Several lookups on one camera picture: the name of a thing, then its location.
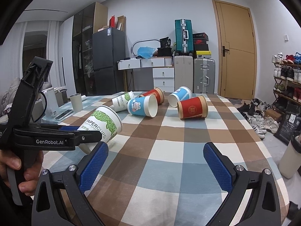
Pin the wooden door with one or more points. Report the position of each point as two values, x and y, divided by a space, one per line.
237 50

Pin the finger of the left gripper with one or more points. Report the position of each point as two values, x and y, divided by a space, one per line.
38 128
83 137

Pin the white appliance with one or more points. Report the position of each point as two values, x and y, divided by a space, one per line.
52 104

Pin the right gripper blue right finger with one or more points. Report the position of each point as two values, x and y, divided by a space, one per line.
263 207

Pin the blue rabbit paper cup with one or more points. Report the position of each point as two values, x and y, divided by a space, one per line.
143 106

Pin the cream tumbler mug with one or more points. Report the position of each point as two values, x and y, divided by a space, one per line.
76 101

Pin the red paper cup rear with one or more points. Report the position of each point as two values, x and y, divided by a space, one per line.
157 92

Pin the smartphone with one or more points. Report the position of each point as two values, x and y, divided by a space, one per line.
63 114

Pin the beige suitcase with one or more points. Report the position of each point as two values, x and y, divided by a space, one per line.
183 72

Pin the blue paper cup rear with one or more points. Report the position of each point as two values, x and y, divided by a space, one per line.
181 94

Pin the shoe rack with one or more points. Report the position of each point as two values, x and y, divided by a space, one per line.
287 81

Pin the silver suitcase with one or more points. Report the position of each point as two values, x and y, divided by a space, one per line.
204 76

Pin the black shelving cabinet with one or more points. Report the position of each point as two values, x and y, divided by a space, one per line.
86 22

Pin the checkered tablecloth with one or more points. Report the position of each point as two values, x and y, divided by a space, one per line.
155 173

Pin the white drawer desk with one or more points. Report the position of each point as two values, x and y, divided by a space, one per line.
146 74

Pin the stacked shoe boxes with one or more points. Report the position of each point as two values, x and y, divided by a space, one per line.
200 42

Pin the teal suitcase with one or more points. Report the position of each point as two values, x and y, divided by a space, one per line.
184 37

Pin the blue plastic bag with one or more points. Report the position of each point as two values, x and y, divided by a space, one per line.
146 52

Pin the red paper cup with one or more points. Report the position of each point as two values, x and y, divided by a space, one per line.
195 107
157 92

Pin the red paper cup front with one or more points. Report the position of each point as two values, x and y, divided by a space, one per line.
195 107

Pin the black refrigerator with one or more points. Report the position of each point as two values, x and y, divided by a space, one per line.
108 49

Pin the green leaf white paper cup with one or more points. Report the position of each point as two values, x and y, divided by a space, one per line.
104 120

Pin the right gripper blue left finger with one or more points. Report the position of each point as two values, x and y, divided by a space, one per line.
49 207

